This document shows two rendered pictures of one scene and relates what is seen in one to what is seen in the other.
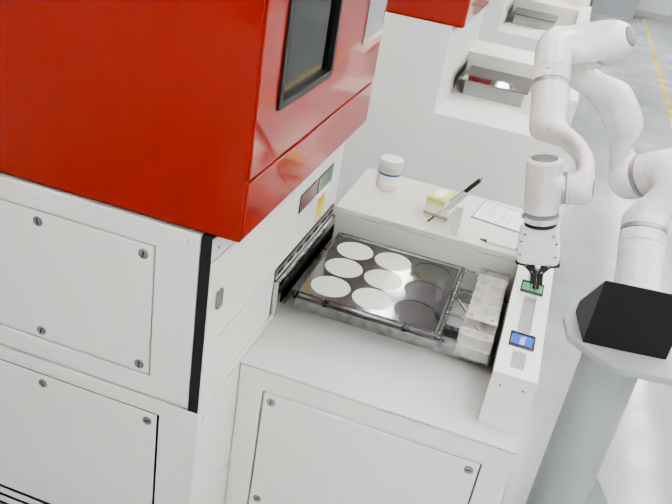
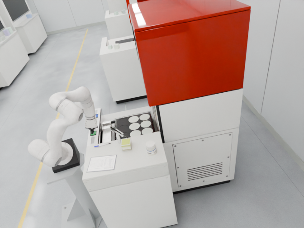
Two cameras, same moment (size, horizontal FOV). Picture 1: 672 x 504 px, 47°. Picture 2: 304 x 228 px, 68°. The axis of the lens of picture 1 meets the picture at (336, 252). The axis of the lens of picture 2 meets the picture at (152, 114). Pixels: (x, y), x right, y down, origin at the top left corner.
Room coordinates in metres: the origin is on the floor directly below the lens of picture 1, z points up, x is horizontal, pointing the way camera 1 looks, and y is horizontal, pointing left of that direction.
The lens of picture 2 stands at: (3.35, -0.37, 2.22)
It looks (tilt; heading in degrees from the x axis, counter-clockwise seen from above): 36 degrees down; 165
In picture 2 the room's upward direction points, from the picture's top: 11 degrees counter-clockwise
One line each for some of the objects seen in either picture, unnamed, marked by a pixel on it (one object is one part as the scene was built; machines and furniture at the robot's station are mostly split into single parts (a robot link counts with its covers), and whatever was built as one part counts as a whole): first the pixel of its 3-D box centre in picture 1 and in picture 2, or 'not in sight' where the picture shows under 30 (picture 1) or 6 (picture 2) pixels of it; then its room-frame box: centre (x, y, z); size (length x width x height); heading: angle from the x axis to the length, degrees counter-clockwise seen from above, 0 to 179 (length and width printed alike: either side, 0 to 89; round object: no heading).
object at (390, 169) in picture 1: (389, 173); (150, 148); (2.17, -0.12, 1.01); 0.07 x 0.07 x 0.10
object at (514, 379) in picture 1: (519, 337); (96, 130); (1.57, -0.47, 0.89); 0.55 x 0.09 x 0.14; 167
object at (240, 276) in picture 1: (281, 244); (153, 99); (1.58, 0.13, 1.02); 0.82 x 0.03 x 0.40; 167
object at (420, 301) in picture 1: (382, 280); (134, 126); (1.72, -0.13, 0.90); 0.34 x 0.34 x 0.01; 77
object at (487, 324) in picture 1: (480, 322); (106, 128); (1.60, -0.38, 0.89); 0.08 x 0.03 x 0.03; 77
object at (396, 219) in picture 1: (447, 233); (125, 159); (2.07, -0.32, 0.89); 0.62 x 0.35 x 0.14; 77
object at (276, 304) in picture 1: (305, 260); (156, 121); (1.75, 0.07, 0.89); 0.44 x 0.02 x 0.10; 167
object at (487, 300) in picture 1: (482, 317); (107, 135); (1.67, -0.40, 0.87); 0.36 x 0.08 x 0.03; 167
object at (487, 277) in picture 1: (493, 278); not in sight; (1.83, -0.43, 0.89); 0.08 x 0.03 x 0.03; 77
